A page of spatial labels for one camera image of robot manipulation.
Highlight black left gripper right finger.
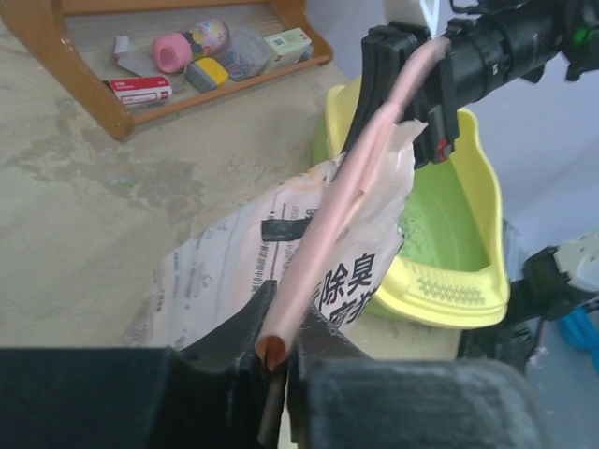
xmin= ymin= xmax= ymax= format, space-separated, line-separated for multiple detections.
xmin=286 ymin=307 xmax=551 ymax=448

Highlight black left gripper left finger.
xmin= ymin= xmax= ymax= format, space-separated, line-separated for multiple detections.
xmin=1 ymin=281 xmax=278 ymax=448

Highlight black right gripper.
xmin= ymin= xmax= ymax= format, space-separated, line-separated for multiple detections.
xmin=343 ymin=22 xmax=459 ymax=168

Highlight pink cat litter bag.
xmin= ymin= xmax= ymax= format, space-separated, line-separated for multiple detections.
xmin=121 ymin=36 xmax=428 ymax=370

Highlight green litter pellets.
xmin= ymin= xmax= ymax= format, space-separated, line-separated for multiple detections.
xmin=398 ymin=196 xmax=433 ymax=265

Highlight pale green box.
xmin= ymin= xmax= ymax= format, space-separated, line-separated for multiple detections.
xmin=264 ymin=27 xmax=312 ymax=68

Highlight yellow green litter box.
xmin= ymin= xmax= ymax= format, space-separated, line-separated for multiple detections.
xmin=310 ymin=77 xmax=511 ymax=330

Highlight red white staples box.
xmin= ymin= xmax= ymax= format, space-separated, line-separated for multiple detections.
xmin=104 ymin=76 xmax=173 ymax=107

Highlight yellow grey eraser block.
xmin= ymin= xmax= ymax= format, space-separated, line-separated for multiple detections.
xmin=184 ymin=57 xmax=228 ymax=93

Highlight blue dustpan with brush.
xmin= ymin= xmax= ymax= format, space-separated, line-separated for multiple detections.
xmin=559 ymin=306 xmax=598 ymax=351

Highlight pink patterned bottle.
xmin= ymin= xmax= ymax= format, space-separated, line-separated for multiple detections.
xmin=152 ymin=19 xmax=229 ymax=74

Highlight orange wooden shelf rack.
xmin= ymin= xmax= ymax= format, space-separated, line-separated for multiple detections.
xmin=1 ymin=1 xmax=333 ymax=139

